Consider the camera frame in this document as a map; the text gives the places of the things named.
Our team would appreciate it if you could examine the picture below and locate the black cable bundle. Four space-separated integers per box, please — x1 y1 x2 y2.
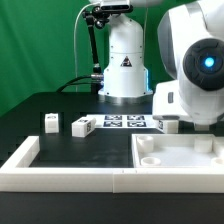
55 74 104 94

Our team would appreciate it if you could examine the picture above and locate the paper sheet with AprilTags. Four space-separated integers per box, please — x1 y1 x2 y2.
88 114 155 129

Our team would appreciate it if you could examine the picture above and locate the white cable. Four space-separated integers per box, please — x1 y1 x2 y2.
73 1 101 93

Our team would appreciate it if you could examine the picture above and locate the white U-shaped obstacle fence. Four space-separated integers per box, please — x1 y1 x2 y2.
0 136 224 193

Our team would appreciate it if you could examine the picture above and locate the overhead camera bar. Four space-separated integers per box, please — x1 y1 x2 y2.
100 0 133 13

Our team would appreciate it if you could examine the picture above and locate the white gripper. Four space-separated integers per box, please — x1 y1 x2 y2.
152 81 187 120

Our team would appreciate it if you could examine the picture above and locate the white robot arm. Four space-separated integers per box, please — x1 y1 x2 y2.
99 0 224 125

